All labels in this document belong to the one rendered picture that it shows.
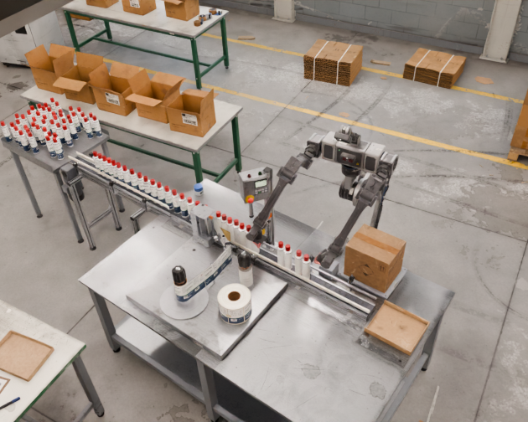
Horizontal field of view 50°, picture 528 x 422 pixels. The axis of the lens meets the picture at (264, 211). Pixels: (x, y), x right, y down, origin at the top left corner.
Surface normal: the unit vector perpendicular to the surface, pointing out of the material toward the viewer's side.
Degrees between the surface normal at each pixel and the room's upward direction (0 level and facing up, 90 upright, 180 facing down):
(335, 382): 0
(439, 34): 90
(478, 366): 0
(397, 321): 0
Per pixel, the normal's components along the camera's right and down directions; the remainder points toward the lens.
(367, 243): -0.04, -0.75
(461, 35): -0.48, 0.59
